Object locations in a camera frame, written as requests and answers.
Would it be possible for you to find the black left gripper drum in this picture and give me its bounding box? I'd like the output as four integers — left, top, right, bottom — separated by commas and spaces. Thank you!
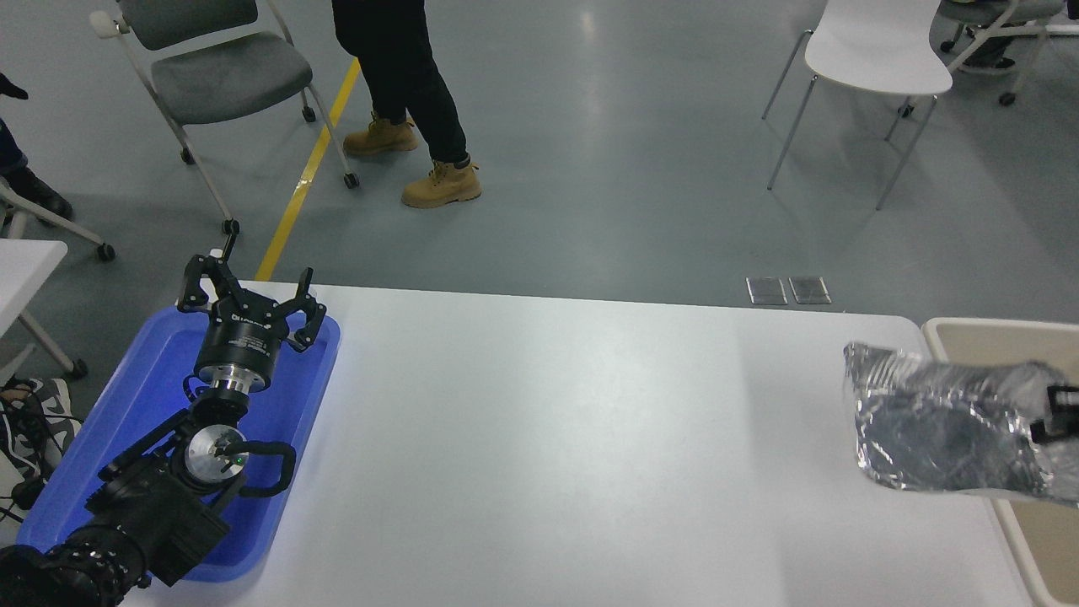
194, 297, 294, 387

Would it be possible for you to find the white chair with metal legs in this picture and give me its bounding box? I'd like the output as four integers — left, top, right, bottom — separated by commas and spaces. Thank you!
761, 0, 954, 210

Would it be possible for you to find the grey wheeled chair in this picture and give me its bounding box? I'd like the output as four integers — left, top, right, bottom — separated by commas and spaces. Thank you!
90, 0, 361, 235

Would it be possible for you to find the large pale bin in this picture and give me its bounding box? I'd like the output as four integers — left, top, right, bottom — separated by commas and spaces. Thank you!
921, 317, 1079, 607

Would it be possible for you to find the blue plastic tray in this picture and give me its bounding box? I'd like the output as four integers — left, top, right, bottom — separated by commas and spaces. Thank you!
15, 305, 342, 584

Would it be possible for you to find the silver foil tray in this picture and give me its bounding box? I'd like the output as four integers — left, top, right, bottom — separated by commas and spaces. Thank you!
843, 341, 1079, 508

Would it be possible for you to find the pale wheeled chair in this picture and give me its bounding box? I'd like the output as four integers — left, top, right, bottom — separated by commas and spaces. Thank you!
937, 0, 1079, 108

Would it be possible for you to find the wheeled chair leg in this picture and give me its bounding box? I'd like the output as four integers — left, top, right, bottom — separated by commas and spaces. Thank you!
0, 181, 116, 262

